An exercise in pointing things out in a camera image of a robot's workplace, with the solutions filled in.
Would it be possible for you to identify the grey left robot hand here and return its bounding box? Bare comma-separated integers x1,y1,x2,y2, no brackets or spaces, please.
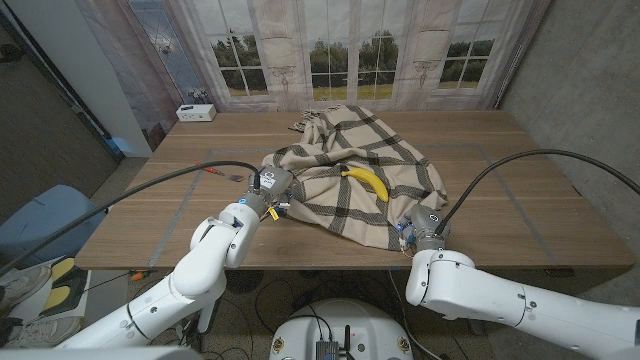
243,165,296,221

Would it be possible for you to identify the beige plaid scarf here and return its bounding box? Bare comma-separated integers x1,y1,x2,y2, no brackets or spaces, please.
262,104,449,252

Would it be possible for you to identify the yellow banana-shaped toy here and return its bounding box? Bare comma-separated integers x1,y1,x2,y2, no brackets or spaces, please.
341,167,390,204

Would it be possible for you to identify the black round floor device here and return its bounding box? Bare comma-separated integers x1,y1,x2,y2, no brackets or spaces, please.
223,269,265,295

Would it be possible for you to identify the white power strip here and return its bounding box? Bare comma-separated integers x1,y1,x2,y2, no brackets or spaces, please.
175,103,217,123

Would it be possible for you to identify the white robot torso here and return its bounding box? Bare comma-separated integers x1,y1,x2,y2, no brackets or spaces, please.
269,298,415,360

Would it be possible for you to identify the printed window backdrop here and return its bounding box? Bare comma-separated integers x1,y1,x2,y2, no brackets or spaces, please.
73,0,552,151

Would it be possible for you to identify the yellow and black foot pedal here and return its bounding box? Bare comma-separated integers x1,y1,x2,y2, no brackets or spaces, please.
39,257,89,317

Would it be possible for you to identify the white robot body cover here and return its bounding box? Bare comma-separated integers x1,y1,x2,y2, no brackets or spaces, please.
0,345,204,360

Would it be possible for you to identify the white sneaker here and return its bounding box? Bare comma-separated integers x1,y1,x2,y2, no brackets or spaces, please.
0,264,54,307
4,315,84,349

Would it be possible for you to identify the red-handled metal fork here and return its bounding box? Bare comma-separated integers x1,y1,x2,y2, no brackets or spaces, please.
202,164,245,183

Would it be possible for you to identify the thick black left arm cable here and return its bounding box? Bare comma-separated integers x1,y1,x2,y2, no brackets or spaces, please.
0,159,262,276

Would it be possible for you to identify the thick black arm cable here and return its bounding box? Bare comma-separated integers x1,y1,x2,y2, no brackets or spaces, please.
0,159,262,276
439,148,640,236

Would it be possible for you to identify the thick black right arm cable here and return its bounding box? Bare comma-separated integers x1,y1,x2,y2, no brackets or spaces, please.
439,148,640,236

